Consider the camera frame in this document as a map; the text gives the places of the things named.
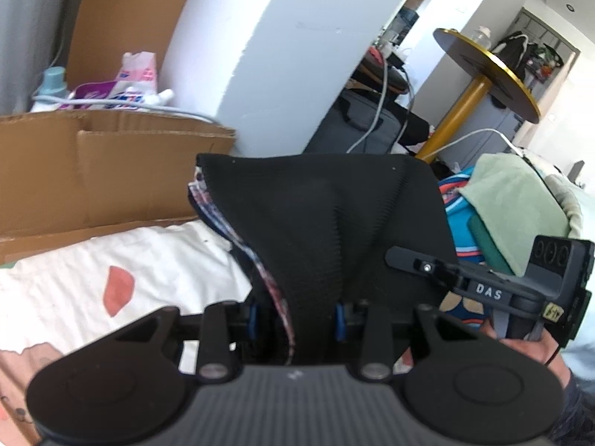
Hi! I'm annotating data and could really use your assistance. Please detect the black patterned drawstring shorts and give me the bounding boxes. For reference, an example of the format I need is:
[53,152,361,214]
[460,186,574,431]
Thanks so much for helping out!
[189,153,457,365]

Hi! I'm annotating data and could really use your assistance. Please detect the right hand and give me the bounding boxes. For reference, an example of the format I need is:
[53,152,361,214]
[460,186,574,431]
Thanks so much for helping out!
[499,329,574,390]

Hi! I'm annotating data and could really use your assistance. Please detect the blue cartoon print cloth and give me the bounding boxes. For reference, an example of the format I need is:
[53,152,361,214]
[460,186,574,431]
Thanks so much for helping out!
[439,167,487,329]

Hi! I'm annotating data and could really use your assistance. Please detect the light green towel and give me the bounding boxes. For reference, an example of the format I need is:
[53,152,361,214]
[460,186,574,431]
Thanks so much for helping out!
[462,153,577,276]

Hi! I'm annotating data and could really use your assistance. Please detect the white bed sheet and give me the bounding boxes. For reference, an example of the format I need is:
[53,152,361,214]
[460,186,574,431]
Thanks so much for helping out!
[0,219,254,446]

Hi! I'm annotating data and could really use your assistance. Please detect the grey laptop bag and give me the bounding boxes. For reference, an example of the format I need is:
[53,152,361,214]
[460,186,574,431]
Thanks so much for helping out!
[305,90,430,154]

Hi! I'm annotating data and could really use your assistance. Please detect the gold round side table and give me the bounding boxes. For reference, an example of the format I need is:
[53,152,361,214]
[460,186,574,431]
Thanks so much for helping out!
[415,28,541,163]

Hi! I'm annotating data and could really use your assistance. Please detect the brown cardboard box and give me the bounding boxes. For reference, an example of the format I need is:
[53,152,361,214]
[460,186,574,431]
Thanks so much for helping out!
[1,111,236,264]

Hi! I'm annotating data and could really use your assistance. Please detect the pink white package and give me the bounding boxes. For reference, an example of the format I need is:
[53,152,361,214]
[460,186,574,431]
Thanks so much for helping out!
[70,51,174,111]

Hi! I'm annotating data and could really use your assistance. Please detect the blue cap bottle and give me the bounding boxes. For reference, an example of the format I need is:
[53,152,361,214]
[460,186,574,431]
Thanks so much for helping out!
[30,67,70,113]

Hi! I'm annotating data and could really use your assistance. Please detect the white charging cable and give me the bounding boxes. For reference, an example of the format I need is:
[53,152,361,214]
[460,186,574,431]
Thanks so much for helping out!
[346,52,532,159]

